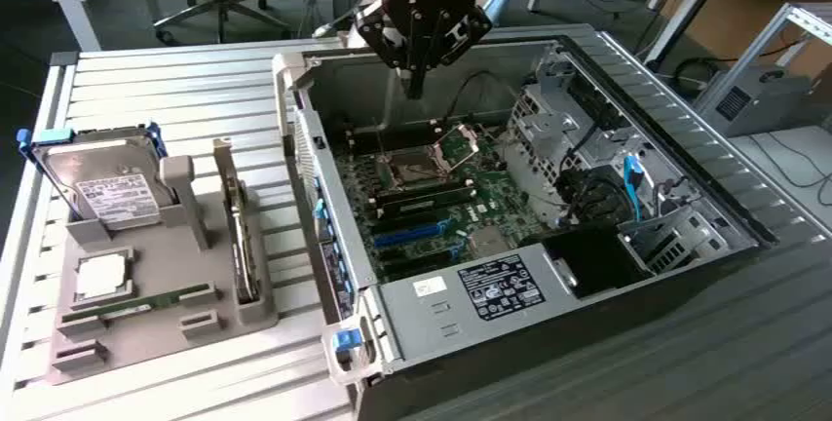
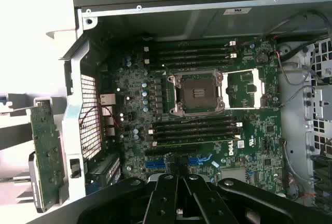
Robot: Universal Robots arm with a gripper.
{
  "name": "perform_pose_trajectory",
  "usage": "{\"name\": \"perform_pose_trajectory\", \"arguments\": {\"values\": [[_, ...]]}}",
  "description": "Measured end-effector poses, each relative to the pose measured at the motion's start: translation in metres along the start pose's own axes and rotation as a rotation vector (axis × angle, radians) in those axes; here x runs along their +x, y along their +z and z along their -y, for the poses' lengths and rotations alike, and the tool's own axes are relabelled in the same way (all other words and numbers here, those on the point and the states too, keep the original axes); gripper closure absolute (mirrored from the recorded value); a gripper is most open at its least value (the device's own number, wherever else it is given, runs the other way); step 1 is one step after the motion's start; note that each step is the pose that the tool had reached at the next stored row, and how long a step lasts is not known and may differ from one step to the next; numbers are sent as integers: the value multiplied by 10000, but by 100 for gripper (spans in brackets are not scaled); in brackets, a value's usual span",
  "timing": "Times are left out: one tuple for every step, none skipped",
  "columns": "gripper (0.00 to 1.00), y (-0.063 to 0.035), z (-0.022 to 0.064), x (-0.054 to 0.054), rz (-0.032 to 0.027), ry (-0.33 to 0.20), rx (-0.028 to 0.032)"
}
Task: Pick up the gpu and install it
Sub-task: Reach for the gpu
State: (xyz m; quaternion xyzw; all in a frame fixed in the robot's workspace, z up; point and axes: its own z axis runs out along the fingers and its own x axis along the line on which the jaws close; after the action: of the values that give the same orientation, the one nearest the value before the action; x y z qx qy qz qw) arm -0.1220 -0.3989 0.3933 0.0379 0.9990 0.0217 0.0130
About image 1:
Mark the silver CPU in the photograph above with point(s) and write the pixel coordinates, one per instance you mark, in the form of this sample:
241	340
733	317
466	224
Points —
101	277

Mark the silver metal drive cage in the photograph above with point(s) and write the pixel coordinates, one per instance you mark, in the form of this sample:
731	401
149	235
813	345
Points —
546	167

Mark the aluminium profile frame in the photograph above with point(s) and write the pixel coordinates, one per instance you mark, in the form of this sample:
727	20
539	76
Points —
747	56

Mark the long black expansion slot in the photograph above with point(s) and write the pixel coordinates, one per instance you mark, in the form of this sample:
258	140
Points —
406	222

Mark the silver disk bay bracket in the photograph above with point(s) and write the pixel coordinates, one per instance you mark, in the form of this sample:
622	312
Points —
677	250

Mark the grey plastic parts rack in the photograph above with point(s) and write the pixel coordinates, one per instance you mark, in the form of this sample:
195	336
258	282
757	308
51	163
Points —
163	265

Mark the hard disk in blue carrier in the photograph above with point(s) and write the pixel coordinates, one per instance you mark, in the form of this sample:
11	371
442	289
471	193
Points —
105	167

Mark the graphics card with metal bracket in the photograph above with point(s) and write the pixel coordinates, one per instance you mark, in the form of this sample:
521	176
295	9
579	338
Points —
242	236

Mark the thin metal locking lever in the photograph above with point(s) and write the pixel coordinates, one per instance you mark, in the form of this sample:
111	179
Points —
382	138

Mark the blue case latch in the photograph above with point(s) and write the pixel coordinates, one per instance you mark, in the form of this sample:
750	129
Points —
346	340

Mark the green RAM stick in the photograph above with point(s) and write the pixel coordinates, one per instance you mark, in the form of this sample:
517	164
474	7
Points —
130	307

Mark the black plastic fan shroud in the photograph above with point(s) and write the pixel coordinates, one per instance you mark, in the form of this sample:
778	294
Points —
591	260

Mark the green motherboard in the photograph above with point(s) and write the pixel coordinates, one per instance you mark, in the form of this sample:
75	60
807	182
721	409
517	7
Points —
514	197

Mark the open black PC case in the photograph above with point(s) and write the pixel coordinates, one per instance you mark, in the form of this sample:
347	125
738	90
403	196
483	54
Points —
586	343

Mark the silver chipset heatsink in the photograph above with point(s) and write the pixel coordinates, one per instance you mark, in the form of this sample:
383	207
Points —
489	241

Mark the grey power supply with label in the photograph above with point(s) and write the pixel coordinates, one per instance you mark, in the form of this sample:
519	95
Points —
423	314

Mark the metal socket cover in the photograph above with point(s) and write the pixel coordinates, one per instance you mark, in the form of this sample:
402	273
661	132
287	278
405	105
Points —
458	145

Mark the office chair base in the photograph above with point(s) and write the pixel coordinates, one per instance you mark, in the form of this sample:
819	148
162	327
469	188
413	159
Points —
222	11

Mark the CPU socket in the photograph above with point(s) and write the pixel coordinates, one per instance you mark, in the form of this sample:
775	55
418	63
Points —
410	170

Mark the blue expansion slot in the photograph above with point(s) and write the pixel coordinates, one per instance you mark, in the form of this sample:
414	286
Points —
410	236

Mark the black tripod pole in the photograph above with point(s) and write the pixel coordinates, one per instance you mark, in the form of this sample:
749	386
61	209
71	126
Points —
701	2

